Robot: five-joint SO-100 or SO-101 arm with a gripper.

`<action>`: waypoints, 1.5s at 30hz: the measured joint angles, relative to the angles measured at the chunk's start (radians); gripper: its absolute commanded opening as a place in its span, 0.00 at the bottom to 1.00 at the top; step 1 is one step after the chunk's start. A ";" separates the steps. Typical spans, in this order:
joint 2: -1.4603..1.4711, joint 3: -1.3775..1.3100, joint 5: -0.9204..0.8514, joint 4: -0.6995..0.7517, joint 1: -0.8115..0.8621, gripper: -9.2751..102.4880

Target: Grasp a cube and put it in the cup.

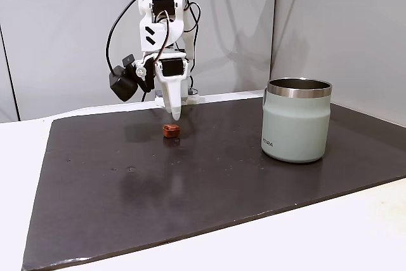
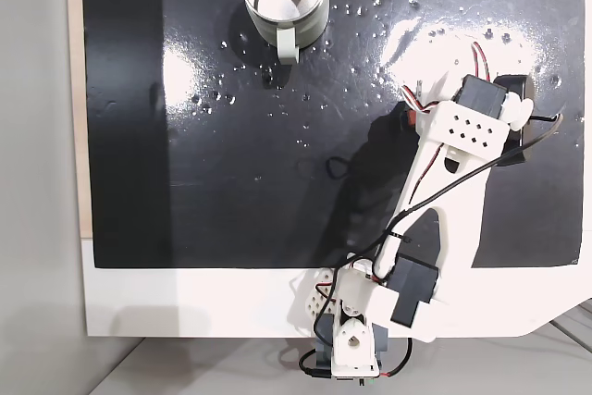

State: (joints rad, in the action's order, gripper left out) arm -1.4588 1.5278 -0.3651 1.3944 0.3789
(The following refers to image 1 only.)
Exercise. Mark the grey-green steel-lined mug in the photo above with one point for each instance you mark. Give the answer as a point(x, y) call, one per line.
point(295, 125)

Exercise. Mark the red cube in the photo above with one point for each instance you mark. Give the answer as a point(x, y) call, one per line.
point(171, 131)

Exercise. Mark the black table mat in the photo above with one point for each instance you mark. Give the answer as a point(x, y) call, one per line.
point(127, 204)

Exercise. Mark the black camera box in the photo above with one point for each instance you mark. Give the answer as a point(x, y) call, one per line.
point(122, 85)

